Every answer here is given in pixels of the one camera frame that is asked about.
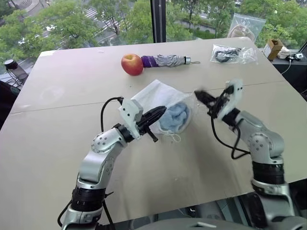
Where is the white drawstring bag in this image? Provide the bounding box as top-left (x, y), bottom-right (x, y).
top-left (117, 79), bottom-right (200, 145)

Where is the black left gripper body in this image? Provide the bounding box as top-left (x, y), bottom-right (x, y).
top-left (135, 114), bottom-right (159, 143)

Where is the small cardboard box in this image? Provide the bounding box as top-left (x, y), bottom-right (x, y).
top-left (263, 38), bottom-right (285, 61)

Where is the folded purple grey umbrella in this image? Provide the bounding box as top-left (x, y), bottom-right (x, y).
top-left (141, 54), bottom-right (201, 69)

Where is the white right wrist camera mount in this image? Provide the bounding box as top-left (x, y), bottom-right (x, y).
top-left (217, 78), bottom-right (244, 120)

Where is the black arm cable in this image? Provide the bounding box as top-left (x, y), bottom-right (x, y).
top-left (210, 114), bottom-right (251, 160)
top-left (100, 96), bottom-right (124, 132)

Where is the black side desk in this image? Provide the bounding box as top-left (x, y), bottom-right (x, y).
top-left (272, 40), bottom-right (307, 98)

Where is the crumpled white cloth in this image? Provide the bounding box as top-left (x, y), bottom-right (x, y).
top-left (277, 46), bottom-right (292, 59)

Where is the light blue towel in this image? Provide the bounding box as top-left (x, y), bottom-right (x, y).
top-left (159, 103), bottom-right (190, 132)

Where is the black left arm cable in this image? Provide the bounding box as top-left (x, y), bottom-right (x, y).
top-left (100, 96), bottom-right (124, 132)

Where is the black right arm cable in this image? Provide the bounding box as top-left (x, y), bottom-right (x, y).
top-left (210, 114), bottom-right (251, 160)

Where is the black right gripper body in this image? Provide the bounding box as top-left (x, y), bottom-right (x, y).
top-left (207, 85), bottom-right (235, 118)

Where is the dark chair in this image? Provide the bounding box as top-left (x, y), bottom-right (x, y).
top-left (0, 80), bottom-right (22, 131)

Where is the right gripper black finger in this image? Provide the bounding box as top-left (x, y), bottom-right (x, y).
top-left (195, 95), bottom-right (216, 108)
top-left (194, 89), bottom-right (219, 102)

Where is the clear bag with black cables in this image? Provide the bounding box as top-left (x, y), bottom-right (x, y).
top-left (209, 43), bottom-right (259, 65)

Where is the clear zip bag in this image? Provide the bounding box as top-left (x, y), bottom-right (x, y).
top-left (227, 12), bottom-right (267, 44)

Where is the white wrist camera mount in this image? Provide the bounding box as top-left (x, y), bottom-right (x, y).
top-left (118, 97), bottom-right (144, 140)
top-left (217, 78), bottom-right (244, 120)

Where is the red apple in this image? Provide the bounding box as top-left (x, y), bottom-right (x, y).
top-left (120, 53), bottom-right (144, 77)

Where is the black window post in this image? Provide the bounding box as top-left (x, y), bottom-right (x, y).
top-left (150, 0), bottom-right (167, 44)

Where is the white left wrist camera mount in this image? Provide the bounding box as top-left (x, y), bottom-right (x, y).
top-left (118, 97), bottom-right (144, 140)

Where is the white charger with cable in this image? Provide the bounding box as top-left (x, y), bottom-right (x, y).
top-left (280, 53), bottom-right (304, 75)

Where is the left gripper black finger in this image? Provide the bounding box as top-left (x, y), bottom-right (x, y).
top-left (144, 105), bottom-right (167, 119)
top-left (148, 110), bottom-right (166, 125)

